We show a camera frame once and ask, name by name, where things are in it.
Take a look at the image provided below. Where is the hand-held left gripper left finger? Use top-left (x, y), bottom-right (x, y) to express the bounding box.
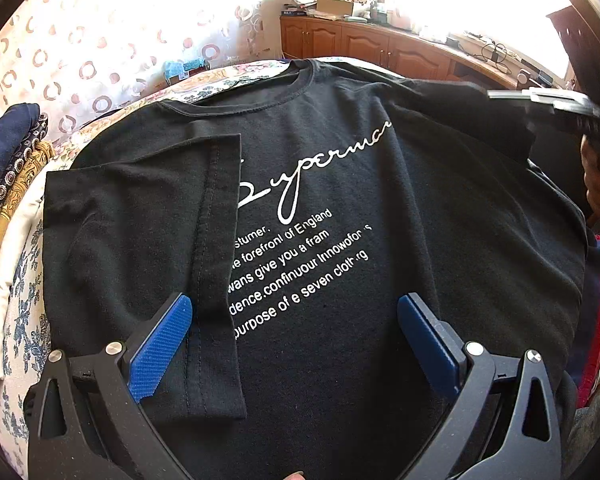
top-left (22, 292), bottom-right (196, 480)

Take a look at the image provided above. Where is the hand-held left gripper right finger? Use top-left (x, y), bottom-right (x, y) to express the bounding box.
top-left (397, 292), bottom-right (563, 480)

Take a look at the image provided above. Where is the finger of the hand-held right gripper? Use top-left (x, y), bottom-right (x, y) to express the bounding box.
top-left (487, 88), bottom-right (541, 107)

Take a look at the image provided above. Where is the black printed t-shirt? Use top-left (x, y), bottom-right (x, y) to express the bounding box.
top-left (42, 59), bottom-right (588, 480)

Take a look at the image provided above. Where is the stack of folded clothes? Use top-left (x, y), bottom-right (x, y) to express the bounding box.
top-left (0, 141), bottom-right (57, 402)

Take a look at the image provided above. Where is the blue floral bed cover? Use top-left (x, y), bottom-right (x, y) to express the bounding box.
top-left (0, 57), bottom-right (301, 461)

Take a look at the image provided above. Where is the wooden cabinet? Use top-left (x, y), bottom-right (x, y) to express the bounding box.
top-left (279, 12), bottom-right (578, 92)

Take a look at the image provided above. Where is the cardboard box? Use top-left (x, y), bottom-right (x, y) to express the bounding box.
top-left (315, 0), bottom-right (356, 18)

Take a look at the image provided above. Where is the folded navy patterned garment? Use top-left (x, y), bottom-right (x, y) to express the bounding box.
top-left (0, 114), bottom-right (52, 248)

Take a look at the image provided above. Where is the light blue cloth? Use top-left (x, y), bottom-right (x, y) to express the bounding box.
top-left (162, 58), bottom-right (207, 84)

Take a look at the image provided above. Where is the white circle-patterned curtain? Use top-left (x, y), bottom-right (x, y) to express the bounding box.
top-left (0, 0), bottom-right (301, 133)

